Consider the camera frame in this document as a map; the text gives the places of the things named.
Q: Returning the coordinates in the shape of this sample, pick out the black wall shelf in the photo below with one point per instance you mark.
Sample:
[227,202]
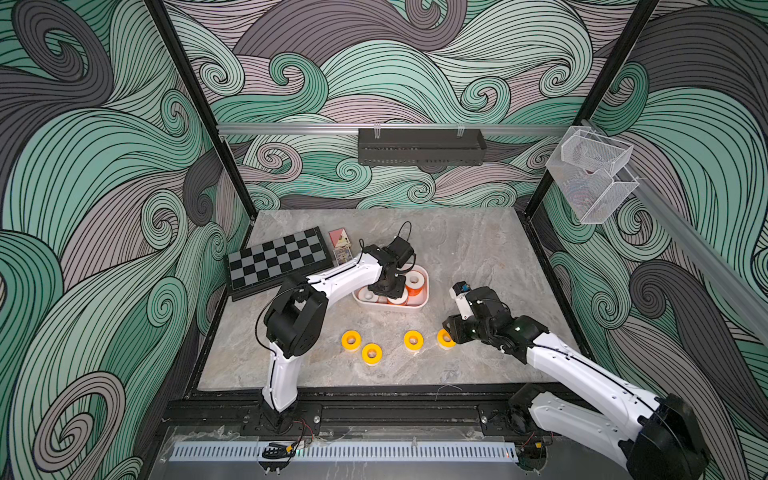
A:
[430,147]

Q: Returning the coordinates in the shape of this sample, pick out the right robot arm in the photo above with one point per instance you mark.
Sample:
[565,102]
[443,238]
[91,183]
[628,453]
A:
[650,436]

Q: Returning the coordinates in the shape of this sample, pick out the black grey chessboard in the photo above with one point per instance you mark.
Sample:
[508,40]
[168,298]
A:
[262,267]

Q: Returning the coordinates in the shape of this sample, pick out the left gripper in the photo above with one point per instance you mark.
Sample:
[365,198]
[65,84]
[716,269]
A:
[397,293]

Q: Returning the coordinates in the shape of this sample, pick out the blue playing card box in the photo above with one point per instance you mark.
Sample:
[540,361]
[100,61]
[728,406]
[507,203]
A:
[343,254]

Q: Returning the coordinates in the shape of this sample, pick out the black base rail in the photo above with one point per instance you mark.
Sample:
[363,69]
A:
[332,411]

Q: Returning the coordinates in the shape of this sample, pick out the red playing card box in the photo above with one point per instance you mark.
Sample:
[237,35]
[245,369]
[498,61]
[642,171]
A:
[339,238]

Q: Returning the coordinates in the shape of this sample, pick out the white storage box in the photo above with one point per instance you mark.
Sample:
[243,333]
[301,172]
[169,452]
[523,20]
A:
[413,305]

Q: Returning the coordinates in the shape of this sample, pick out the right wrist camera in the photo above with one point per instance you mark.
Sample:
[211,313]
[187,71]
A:
[458,293]

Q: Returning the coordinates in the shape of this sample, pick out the yellow tape roll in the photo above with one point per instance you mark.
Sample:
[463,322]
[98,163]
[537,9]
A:
[372,354]
[351,340]
[413,340]
[444,340]

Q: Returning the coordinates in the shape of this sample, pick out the white slotted cable duct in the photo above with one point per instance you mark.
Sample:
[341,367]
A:
[352,451]

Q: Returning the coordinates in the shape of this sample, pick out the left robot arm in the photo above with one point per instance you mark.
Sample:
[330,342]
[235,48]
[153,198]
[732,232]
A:
[295,316]

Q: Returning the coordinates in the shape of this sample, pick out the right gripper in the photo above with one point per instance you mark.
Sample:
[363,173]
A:
[458,327]

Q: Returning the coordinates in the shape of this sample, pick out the clear acrylic box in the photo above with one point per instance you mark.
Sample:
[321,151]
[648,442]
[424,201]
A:
[590,170]

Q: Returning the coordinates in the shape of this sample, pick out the orange tape roll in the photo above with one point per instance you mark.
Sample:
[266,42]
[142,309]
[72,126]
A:
[367,296]
[415,283]
[401,300]

